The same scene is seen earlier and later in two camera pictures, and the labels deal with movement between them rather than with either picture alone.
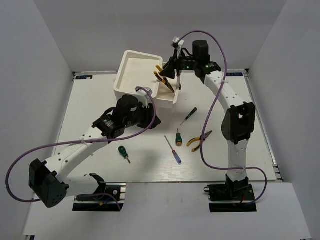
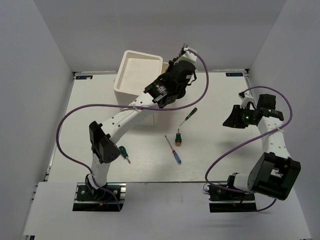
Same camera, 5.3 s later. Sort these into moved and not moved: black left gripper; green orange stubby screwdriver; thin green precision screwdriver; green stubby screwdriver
Moved: black left gripper
Not moved: thin green precision screwdriver; green orange stubby screwdriver; green stubby screwdriver
